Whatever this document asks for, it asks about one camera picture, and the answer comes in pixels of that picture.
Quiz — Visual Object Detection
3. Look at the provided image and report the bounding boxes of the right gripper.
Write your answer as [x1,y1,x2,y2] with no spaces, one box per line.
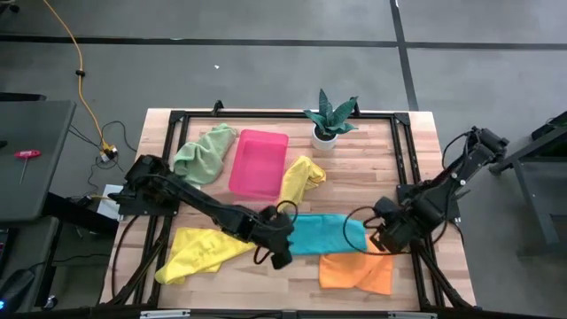
[368,197,417,254]

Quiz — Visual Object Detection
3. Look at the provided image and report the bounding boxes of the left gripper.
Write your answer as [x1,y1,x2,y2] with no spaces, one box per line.
[254,204,296,270]

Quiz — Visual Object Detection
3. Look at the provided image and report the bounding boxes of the orange microfiber towel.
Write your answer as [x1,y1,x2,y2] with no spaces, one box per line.
[318,234,395,296]

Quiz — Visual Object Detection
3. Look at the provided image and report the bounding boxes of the teal microfiber towel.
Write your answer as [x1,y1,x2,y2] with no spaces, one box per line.
[287,214,369,257]

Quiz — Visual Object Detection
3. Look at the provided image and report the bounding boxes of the yellow microfiber towel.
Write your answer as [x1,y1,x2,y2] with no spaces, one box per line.
[277,155,328,214]
[154,227,258,286]

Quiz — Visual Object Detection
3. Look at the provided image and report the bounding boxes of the pink plastic bin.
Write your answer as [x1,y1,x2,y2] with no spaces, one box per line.
[228,128,290,200]

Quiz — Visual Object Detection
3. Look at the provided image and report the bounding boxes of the green microfiber towel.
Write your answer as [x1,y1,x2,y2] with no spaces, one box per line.
[172,122,238,186]

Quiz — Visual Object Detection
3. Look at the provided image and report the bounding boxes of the white plant pot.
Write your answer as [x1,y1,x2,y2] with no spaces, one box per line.
[311,123,339,152]

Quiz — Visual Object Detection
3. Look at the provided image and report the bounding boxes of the green snake plant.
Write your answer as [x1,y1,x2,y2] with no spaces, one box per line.
[303,88,359,136]

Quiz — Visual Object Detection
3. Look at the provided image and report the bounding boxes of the dark metal stand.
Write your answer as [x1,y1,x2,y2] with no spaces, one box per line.
[488,110,567,259]

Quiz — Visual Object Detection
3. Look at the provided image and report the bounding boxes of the white paper sheet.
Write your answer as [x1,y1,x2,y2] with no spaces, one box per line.
[96,183,124,222]

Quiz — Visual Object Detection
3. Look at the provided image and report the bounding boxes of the grey side table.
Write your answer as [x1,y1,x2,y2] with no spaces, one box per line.
[0,99,78,223]

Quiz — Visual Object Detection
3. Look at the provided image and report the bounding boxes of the black device with light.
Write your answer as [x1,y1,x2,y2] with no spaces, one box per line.
[0,268,36,314]

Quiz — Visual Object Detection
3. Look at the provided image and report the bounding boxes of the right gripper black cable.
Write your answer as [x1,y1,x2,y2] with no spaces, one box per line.
[343,206,400,257]

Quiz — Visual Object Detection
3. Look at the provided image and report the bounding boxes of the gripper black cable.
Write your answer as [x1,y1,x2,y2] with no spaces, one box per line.
[343,206,400,257]
[252,199,299,266]

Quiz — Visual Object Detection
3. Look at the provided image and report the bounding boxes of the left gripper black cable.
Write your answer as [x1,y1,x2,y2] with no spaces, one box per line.
[252,199,299,266]

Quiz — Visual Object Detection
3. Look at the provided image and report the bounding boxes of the silver frame bracket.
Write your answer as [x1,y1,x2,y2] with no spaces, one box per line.
[139,309,192,319]
[387,311,439,319]

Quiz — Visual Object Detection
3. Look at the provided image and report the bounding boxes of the black aluminium table frame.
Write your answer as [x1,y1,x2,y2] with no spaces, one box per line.
[104,99,476,311]

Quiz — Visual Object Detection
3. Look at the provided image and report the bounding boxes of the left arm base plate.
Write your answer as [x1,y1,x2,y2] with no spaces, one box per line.
[107,180,183,218]

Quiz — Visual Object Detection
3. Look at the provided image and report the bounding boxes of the black floor cables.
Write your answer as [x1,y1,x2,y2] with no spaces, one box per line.
[66,119,138,198]

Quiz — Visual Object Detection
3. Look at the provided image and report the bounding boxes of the red T-handle hex key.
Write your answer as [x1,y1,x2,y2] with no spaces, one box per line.
[13,149,43,185]

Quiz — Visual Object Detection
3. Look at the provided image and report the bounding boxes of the yellow extension cable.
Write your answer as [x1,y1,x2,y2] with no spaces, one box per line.
[43,0,119,156]

